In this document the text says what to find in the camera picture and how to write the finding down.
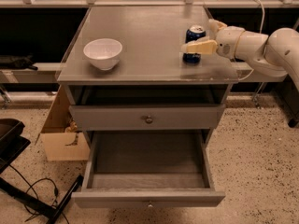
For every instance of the cardboard box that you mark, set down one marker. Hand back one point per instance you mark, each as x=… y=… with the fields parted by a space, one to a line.
x=61 y=139

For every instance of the white bowl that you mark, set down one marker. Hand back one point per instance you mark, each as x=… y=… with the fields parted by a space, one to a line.
x=103 y=53

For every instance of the black stand frame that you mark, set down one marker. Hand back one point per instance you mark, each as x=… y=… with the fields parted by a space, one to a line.
x=12 y=144

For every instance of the grey drawer cabinet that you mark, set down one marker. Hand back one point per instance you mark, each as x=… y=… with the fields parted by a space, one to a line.
x=150 y=70

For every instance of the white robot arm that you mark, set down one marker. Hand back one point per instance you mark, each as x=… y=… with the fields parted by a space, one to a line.
x=274 y=55

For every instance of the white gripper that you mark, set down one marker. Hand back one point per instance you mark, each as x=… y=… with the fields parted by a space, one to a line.
x=228 y=42

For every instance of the closed grey upper drawer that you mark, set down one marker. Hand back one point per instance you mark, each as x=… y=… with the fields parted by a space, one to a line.
x=146 y=117

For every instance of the blue pepsi can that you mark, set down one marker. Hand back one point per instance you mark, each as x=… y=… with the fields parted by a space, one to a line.
x=193 y=33

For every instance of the open grey drawer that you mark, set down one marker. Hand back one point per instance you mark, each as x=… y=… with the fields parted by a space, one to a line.
x=147 y=169

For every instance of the black object on rail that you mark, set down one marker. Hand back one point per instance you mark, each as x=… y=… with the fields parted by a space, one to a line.
x=17 y=62

